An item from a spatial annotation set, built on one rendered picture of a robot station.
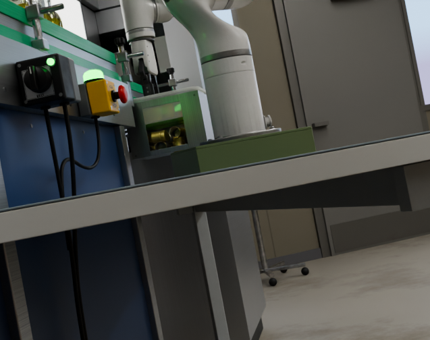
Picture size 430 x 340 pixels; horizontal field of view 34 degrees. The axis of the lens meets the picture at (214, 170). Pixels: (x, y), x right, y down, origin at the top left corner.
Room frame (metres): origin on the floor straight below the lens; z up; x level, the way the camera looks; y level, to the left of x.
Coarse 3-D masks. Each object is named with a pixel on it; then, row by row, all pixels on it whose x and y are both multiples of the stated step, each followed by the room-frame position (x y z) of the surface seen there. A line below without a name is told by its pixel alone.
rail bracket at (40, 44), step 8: (32, 0) 1.36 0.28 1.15; (32, 8) 1.35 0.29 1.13; (40, 8) 1.36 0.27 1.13; (48, 8) 1.36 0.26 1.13; (56, 8) 1.35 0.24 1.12; (32, 16) 1.35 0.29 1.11; (40, 16) 1.36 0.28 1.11; (32, 24) 1.36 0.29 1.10; (40, 24) 1.36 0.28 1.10; (40, 32) 1.36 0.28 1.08; (32, 40) 1.36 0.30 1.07; (40, 40) 1.35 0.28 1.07; (40, 48) 1.35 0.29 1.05; (48, 48) 1.37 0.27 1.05
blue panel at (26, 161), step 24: (0, 120) 1.17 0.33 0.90; (24, 120) 1.27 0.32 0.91; (72, 120) 1.51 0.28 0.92; (0, 144) 1.15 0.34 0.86; (24, 144) 1.25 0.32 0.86; (48, 144) 1.35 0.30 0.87; (96, 144) 1.64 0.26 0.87; (24, 168) 1.23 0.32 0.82; (48, 168) 1.33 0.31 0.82; (96, 168) 1.61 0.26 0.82; (120, 168) 1.79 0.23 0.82; (24, 192) 1.21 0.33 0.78; (48, 192) 1.31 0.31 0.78
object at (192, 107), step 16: (176, 96) 1.97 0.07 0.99; (192, 96) 1.96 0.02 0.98; (144, 112) 1.99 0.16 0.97; (160, 112) 1.98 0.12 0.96; (176, 112) 1.97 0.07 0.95; (192, 112) 1.96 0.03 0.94; (208, 112) 2.07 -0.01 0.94; (144, 128) 1.99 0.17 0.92; (160, 128) 1.98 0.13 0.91; (176, 128) 1.97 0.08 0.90; (192, 128) 1.96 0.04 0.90; (208, 128) 2.02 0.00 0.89; (144, 144) 1.99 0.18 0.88; (160, 144) 1.98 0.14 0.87; (176, 144) 1.98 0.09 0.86; (192, 144) 1.97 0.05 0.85
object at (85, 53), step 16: (0, 0) 1.25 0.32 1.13; (0, 16) 1.25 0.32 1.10; (16, 16) 1.31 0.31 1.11; (0, 32) 1.23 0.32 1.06; (16, 32) 1.30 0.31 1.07; (32, 32) 1.38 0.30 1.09; (48, 32) 1.46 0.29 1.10; (64, 32) 1.56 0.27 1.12; (64, 48) 1.55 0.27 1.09; (80, 48) 1.65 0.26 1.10; (96, 48) 1.77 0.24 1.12; (80, 64) 1.63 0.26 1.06; (96, 64) 1.75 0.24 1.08; (112, 64) 1.90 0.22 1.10
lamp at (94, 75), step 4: (88, 72) 1.51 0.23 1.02; (92, 72) 1.51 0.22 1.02; (96, 72) 1.51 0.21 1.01; (100, 72) 1.52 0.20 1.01; (84, 76) 1.51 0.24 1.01; (88, 76) 1.51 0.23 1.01; (92, 76) 1.51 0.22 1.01; (96, 76) 1.51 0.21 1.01; (100, 76) 1.51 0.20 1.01; (84, 80) 1.52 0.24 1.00; (88, 80) 1.51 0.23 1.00; (92, 80) 1.51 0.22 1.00; (96, 80) 1.51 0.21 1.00
